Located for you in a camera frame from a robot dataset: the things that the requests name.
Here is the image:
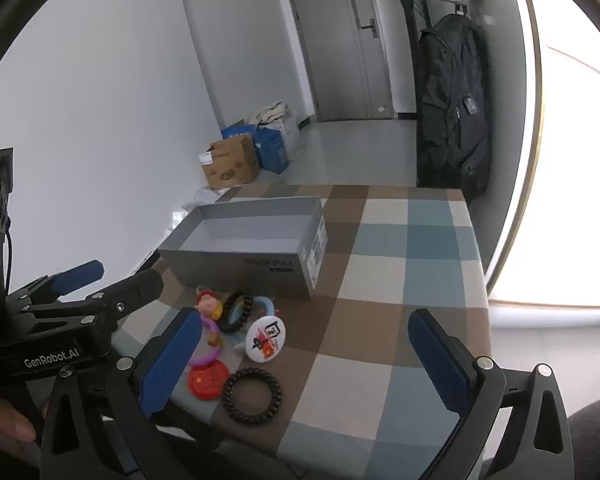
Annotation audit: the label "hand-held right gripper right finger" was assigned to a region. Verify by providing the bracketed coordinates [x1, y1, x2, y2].
[407, 308, 576, 480]

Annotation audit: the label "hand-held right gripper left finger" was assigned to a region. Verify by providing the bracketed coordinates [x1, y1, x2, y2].
[39, 306, 203, 480]

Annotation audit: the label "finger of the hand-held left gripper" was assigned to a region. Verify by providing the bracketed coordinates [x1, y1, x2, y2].
[30, 269, 164, 333]
[7, 260, 105, 311]

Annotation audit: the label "red round badge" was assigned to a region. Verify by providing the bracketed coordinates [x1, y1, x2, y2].
[187, 360, 231, 402]

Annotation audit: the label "purple bracelet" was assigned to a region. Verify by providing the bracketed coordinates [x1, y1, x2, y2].
[187, 310, 226, 367]

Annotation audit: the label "cartoon doll charm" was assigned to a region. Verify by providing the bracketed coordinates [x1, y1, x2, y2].
[195, 287, 224, 322]

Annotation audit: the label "black beaded bracelet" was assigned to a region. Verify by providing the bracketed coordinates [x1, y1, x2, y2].
[219, 291, 255, 335]

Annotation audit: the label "grey cardboard box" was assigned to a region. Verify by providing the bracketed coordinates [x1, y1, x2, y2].
[157, 196, 328, 302]

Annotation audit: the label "white round badge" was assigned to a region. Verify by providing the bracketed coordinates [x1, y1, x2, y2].
[244, 314, 286, 361]

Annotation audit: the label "light blue bracelet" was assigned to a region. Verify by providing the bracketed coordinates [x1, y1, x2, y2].
[225, 296, 279, 357]

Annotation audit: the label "person's left hand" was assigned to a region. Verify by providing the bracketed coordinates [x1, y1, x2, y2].
[0, 400, 46, 456]

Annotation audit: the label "checkered tablecloth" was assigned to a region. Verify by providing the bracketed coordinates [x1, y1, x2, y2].
[112, 184, 491, 480]

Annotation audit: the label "clear plastic wrap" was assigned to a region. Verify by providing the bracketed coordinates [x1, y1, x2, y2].
[167, 185, 243, 228]

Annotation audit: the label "brown cardboard box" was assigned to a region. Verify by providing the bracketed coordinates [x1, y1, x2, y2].
[202, 133, 260, 190]

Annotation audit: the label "blue carton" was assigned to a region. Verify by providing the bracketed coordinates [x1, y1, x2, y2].
[254, 127, 291, 175]
[222, 120, 256, 141]

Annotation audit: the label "white bags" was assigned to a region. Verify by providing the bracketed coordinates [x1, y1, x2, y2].
[250, 102, 301, 161]

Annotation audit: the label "black backpack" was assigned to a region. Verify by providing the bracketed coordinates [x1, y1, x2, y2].
[416, 12, 492, 201]

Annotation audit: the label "grey door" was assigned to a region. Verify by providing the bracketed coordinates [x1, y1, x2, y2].
[280, 0, 396, 123]

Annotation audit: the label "black cable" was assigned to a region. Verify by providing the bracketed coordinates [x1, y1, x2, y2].
[2, 217, 15, 291]

